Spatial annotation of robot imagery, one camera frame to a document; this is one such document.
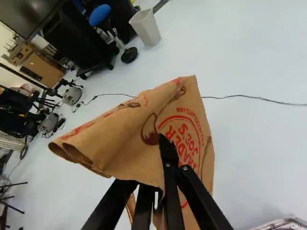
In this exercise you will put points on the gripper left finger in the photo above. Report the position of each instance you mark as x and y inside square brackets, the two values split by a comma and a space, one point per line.
[112, 208]

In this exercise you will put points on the white electronics box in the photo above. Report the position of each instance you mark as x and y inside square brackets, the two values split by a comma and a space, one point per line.
[72, 95]

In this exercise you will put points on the blue office chair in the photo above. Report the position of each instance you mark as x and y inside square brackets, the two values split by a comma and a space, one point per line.
[99, 13]

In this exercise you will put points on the black cabinet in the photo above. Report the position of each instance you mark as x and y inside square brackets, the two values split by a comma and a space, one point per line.
[72, 36]

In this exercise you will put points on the grey electronics box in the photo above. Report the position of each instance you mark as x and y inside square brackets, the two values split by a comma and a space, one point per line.
[49, 122]

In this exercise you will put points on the brown cardboard box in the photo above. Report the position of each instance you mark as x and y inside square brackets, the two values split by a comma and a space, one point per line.
[40, 67]

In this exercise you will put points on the brown paper grocery bag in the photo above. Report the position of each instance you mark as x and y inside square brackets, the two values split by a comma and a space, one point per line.
[124, 134]

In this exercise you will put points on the white waste bin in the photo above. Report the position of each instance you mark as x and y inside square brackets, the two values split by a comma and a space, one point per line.
[146, 26]

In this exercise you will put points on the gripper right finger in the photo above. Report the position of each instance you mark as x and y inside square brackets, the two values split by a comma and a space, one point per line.
[171, 191]

